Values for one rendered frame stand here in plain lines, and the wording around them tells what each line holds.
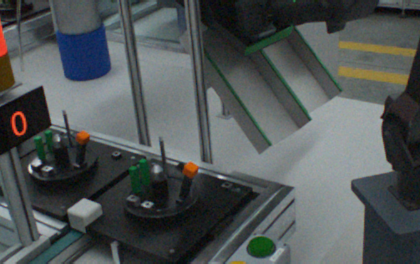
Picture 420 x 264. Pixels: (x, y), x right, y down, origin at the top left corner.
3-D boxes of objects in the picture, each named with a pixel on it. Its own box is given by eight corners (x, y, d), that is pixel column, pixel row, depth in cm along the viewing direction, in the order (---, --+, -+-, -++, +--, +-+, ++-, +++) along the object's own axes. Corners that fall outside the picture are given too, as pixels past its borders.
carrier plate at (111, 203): (253, 196, 114) (252, 186, 113) (175, 272, 97) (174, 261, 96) (153, 165, 127) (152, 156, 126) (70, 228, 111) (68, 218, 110)
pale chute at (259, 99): (300, 129, 127) (312, 119, 124) (258, 154, 120) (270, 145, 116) (223, 21, 132) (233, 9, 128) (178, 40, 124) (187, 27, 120)
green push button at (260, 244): (278, 250, 100) (278, 240, 99) (265, 264, 97) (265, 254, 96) (256, 242, 102) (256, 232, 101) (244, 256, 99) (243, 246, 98)
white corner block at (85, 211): (105, 221, 112) (102, 203, 110) (88, 236, 108) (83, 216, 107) (87, 215, 114) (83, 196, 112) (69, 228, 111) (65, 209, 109)
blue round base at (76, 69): (121, 66, 204) (114, 22, 197) (88, 84, 193) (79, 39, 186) (88, 60, 212) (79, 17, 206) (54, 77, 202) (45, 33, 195)
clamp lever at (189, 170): (190, 196, 108) (199, 166, 103) (184, 202, 106) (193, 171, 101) (174, 185, 109) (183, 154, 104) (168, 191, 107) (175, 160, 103)
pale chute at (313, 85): (331, 100, 138) (343, 90, 134) (295, 122, 130) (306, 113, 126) (258, 1, 142) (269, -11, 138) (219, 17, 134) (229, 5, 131)
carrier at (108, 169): (147, 164, 128) (139, 109, 123) (64, 225, 112) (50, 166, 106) (67, 139, 142) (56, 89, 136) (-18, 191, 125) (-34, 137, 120)
